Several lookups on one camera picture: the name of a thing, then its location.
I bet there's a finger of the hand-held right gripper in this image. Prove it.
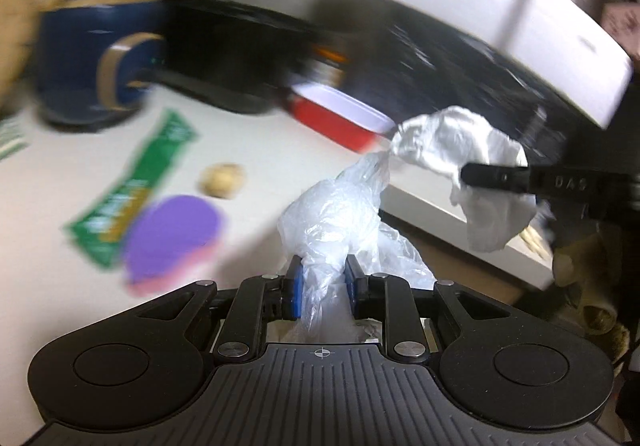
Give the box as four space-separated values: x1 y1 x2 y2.
460 163 539 193

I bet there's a cream braided rope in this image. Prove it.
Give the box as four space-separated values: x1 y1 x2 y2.
519 225 553 258

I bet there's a small brown round nut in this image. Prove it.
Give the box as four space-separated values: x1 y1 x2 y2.
199 162 247 200

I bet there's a clear plastic bag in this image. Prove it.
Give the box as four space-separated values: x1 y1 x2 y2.
277 151 437 345

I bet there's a black countertop appliance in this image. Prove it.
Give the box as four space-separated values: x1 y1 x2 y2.
162 0 313 114

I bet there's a red food tray white inside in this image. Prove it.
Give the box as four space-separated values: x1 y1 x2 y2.
287 81 399 153

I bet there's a green printed packet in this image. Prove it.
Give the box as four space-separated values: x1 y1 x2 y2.
0 119 29 163

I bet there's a tan woven object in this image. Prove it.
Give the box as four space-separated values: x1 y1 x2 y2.
0 0 42 113

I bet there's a purple round lid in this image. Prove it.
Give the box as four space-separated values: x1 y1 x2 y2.
122 194 227 298

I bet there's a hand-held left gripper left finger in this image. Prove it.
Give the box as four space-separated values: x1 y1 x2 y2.
135 255 305 363

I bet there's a long green snack packet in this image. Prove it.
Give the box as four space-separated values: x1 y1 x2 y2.
64 109 201 272

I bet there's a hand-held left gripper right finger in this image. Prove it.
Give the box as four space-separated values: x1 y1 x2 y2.
345 255 507 363

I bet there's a blue mug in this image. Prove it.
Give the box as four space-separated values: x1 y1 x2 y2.
36 0 170 131

